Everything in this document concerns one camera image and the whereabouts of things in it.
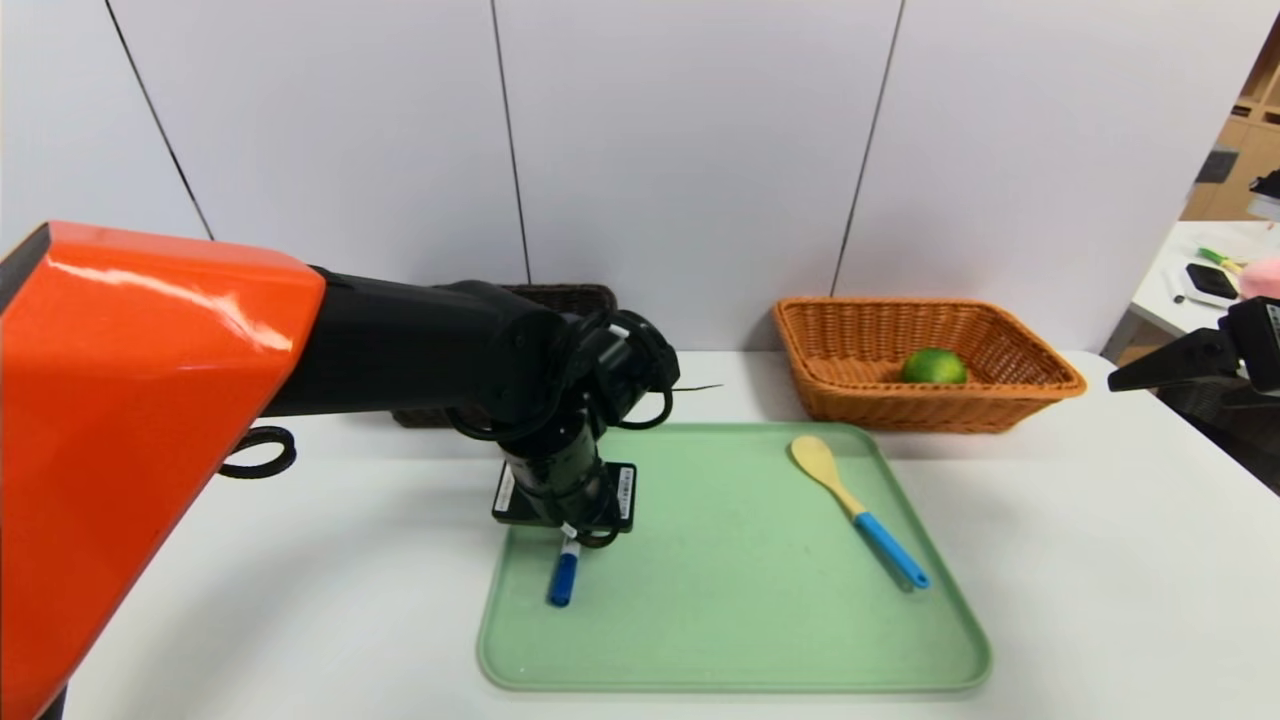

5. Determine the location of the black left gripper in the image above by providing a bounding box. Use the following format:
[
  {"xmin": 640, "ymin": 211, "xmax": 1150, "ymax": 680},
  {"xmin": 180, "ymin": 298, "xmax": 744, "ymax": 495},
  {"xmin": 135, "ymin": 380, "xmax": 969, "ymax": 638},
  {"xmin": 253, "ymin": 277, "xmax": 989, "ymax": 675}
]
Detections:
[{"xmin": 491, "ymin": 422, "xmax": 638, "ymax": 534}]

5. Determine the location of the white marker with blue cap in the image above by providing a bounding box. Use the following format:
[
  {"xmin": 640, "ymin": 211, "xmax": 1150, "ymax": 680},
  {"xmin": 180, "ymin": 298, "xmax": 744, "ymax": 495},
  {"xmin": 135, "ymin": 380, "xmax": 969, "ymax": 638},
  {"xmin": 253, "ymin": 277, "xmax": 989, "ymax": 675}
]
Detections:
[{"xmin": 547, "ymin": 535, "xmax": 583, "ymax": 608}]

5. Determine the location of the wooden spoon with blue handle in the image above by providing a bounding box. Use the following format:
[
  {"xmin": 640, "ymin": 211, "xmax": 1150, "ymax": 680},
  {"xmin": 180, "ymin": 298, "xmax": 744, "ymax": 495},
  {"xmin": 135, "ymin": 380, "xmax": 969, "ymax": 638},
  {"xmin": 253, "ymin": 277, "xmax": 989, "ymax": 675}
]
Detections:
[{"xmin": 789, "ymin": 435, "xmax": 931, "ymax": 591}]

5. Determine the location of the green lime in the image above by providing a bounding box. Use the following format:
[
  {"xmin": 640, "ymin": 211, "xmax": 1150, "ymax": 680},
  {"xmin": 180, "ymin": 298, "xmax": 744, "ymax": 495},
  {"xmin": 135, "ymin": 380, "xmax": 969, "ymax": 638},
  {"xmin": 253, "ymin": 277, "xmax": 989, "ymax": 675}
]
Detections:
[{"xmin": 900, "ymin": 347, "xmax": 969, "ymax": 386}]

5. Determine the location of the dark brown wicker basket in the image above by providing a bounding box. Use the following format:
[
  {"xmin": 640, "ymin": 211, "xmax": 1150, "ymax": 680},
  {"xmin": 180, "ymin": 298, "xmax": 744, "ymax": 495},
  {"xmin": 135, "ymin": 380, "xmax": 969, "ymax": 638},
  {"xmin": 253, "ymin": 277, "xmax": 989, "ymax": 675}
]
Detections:
[{"xmin": 392, "ymin": 283, "xmax": 619, "ymax": 430}]

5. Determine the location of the orange wicker basket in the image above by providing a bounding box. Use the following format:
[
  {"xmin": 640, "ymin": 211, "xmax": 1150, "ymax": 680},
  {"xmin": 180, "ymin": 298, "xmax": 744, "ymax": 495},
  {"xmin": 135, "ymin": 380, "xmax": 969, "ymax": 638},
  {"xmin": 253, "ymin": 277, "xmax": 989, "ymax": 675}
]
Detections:
[{"xmin": 772, "ymin": 296, "xmax": 1088, "ymax": 434}]

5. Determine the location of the light green plastic tray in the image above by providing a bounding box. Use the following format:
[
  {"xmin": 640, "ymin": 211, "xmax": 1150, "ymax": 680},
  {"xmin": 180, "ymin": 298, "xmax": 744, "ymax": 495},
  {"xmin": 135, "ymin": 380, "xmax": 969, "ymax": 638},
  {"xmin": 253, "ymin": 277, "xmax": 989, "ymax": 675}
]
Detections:
[{"xmin": 477, "ymin": 422, "xmax": 993, "ymax": 693}]

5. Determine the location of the white side table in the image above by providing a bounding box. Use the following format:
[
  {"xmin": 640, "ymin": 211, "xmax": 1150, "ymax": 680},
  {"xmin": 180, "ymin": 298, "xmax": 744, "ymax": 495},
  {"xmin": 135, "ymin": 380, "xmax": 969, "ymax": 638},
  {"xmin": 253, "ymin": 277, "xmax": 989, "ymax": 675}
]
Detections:
[{"xmin": 1130, "ymin": 220, "xmax": 1280, "ymax": 341}]

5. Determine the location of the black device with white rim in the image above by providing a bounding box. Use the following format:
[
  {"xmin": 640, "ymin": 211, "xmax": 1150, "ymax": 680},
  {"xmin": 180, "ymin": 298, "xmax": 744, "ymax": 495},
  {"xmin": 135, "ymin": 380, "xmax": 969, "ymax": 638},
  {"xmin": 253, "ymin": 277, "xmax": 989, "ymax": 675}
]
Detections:
[{"xmin": 1186, "ymin": 262, "xmax": 1241, "ymax": 301}]

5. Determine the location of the dark grey chair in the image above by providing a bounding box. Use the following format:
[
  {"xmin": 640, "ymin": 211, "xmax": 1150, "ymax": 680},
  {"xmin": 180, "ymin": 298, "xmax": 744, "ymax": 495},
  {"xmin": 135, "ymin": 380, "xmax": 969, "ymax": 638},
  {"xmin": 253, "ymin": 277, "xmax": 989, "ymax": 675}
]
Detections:
[{"xmin": 1170, "ymin": 385, "xmax": 1280, "ymax": 496}]

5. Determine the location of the wooden shelf unit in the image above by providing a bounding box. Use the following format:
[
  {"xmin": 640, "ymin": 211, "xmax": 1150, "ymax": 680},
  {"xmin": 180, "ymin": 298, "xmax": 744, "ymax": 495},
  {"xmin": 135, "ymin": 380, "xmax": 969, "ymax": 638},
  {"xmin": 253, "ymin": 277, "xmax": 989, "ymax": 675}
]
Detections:
[{"xmin": 1180, "ymin": 15, "xmax": 1280, "ymax": 223}]

